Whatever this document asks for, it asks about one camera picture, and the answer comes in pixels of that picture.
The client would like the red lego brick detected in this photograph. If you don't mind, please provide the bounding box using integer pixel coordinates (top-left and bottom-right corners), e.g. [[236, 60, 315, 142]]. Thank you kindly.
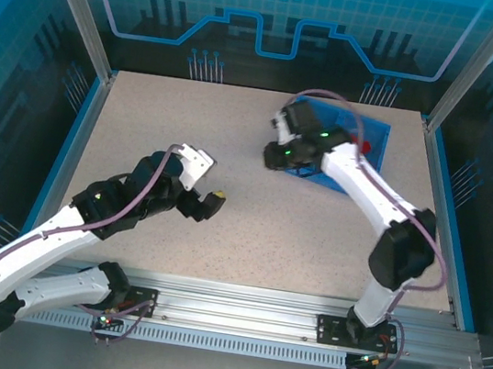
[[346, 134, 375, 157]]

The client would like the blue divided storage bin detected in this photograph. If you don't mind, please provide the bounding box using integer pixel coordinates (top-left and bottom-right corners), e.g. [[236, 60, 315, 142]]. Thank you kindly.
[[281, 96, 396, 201]]

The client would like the blue table edge trim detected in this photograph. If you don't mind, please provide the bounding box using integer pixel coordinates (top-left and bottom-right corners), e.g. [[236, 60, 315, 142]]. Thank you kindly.
[[405, 125, 493, 334], [14, 65, 106, 258]]

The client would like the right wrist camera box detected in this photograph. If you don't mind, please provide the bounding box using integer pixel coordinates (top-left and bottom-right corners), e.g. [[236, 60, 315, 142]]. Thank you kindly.
[[268, 107, 308, 148]]

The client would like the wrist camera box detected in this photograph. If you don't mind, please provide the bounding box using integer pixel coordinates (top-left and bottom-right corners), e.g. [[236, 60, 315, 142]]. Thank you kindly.
[[268, 107, 308, 148], [166, 140, 220, 196]]

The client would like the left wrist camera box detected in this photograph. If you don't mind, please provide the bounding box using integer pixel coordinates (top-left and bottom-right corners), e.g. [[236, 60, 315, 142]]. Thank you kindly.
[[166, 140, 220, 196]]

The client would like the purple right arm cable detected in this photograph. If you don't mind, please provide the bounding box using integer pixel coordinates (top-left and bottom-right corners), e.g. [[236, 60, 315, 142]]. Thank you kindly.
[[255, 83, 472, 326]]

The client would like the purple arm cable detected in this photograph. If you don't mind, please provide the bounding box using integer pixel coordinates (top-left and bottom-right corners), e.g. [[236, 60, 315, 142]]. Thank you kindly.
[[0, 117, 188, 369], [255, 83, 472, 326]]

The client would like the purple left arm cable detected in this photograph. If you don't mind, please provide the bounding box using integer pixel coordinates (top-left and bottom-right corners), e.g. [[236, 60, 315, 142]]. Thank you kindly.
[[0, 117, 188, 369]]

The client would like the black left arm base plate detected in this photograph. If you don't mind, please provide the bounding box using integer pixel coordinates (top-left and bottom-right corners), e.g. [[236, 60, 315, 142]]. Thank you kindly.
[[115, 283, 161, 320]]

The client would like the slotted grey cable duct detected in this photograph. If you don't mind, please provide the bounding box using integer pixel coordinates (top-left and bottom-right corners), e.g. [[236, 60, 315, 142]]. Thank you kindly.
[[17, 302, 391, 369]]

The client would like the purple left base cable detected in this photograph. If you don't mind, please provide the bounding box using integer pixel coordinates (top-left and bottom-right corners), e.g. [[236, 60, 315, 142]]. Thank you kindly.
[[73, 289, 157, 352]]

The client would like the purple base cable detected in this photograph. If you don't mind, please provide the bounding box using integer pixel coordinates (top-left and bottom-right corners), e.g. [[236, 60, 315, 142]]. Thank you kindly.
[[342, 313, 409, 369], [73, 289, 157, 352]]

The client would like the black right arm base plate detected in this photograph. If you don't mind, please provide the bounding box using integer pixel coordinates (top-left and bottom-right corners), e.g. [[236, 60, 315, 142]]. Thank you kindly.
[[313, 312, 403, 356]]

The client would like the slanted aluminium frame post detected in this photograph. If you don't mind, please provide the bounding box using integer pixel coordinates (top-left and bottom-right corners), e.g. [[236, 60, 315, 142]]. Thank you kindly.
[[17, 0, 129, 85], [422, 0, 493, 141]]

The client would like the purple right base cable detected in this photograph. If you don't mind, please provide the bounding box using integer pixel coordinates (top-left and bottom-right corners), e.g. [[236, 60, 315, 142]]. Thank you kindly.
[[342, 313, 409, 369]]

